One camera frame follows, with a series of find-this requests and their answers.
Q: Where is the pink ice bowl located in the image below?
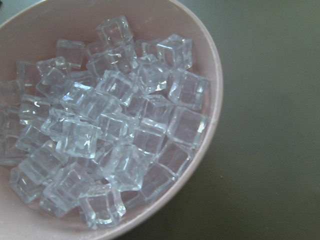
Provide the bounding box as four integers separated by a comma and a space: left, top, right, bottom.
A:
0, 0, 223, 240

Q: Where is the clear ice cubes pile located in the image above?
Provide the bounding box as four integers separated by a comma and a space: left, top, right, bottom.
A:
0, 16, 210, 230

